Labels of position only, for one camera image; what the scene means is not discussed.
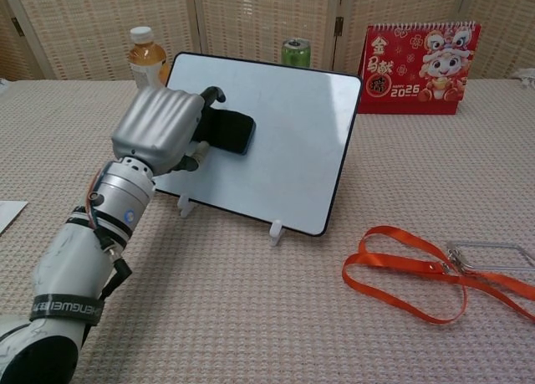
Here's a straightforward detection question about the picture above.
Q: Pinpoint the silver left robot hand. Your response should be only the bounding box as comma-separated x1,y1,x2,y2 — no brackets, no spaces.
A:
110,84,227,177

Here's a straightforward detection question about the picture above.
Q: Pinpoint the black eraser block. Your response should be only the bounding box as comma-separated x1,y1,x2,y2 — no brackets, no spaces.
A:
199,109,257,156

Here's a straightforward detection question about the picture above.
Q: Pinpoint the white board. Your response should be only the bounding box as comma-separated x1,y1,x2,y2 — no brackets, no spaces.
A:
152,52,363,238

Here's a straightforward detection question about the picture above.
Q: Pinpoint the yellow tea bottle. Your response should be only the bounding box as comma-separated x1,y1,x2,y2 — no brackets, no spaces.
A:
127,25,171,90

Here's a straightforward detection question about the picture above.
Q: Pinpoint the woven folding screen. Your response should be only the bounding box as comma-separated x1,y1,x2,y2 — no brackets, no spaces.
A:
0,0,535,82

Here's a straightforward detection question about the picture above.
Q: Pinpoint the green drink can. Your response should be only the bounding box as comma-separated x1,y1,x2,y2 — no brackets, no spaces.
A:
281,38,312,68

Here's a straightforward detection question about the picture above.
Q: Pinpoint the white plastic board stand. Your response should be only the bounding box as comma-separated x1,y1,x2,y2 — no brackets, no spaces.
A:
177,194,288,247

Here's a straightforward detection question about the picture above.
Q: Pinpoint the white paper sheet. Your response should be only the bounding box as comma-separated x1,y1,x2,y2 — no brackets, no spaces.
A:
0,199,28,236

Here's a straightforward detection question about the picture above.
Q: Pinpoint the cream waffle tablecloth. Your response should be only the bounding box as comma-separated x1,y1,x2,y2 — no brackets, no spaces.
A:
0,78,535,384

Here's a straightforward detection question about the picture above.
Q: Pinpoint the red 2026 desk calendar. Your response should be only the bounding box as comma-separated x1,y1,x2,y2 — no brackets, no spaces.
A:
358,21,482,115

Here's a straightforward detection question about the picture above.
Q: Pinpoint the clear badge holder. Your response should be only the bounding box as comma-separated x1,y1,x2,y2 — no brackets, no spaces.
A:
446,239,535,276

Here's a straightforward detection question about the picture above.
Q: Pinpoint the white crumpled cloth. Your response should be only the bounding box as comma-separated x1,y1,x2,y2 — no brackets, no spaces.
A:
512,67,535,90

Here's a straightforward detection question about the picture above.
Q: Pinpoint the orange lanyard strap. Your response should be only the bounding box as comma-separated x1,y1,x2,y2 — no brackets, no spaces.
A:
342,226,535,324

